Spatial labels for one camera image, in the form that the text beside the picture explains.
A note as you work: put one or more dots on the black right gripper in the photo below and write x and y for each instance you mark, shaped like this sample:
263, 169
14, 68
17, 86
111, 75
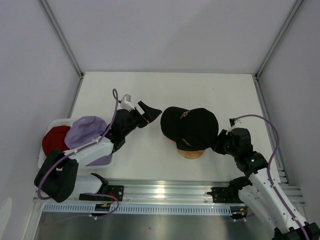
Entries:
221, 136

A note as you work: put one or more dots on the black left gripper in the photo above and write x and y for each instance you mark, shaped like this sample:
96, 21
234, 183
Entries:
150, 114

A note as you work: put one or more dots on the black cap gold logo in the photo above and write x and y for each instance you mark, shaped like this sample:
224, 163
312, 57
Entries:
191, 130

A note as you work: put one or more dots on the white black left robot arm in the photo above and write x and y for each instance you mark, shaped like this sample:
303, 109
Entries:
57, 176

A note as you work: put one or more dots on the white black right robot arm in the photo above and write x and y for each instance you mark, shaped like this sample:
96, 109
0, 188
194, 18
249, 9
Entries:
259, 191

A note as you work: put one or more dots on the wooden hat stand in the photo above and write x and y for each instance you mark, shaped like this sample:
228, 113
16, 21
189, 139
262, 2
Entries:
191, 155

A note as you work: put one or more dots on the lilac cap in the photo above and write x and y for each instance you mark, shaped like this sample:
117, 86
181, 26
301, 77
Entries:
86, 130

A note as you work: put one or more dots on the red cap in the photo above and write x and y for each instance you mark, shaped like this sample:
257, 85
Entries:
55, 139

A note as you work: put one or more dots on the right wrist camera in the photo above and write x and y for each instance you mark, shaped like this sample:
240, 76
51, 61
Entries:
234, 123

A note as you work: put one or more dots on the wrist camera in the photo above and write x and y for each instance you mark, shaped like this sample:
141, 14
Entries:
234, 123
125, 103

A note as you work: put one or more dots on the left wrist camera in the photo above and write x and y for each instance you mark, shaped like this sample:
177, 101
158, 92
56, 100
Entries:
125, 103

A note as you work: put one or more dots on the black right mounting bracket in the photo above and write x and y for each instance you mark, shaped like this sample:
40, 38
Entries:
220, 195

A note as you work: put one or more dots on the black mounting bracket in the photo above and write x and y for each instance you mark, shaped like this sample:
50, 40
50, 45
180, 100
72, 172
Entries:
117, 191
220, 195

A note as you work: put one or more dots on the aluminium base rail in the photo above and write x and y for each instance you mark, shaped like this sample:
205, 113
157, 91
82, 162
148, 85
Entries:
90, 189

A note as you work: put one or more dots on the black left mounting bracket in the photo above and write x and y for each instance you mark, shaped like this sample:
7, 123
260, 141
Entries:
117, 191

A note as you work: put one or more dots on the aluminium frame post right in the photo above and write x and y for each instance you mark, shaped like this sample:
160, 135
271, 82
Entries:
278, 39

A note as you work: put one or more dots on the aluminium frame post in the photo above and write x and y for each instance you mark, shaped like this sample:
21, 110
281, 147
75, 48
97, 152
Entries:
49, 14
278, 39

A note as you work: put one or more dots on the aluminium frame post left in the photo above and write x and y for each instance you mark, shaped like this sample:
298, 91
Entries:
49, 14

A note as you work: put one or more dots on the white slotted cable duct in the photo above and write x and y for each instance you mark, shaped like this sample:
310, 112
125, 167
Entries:
206, 210

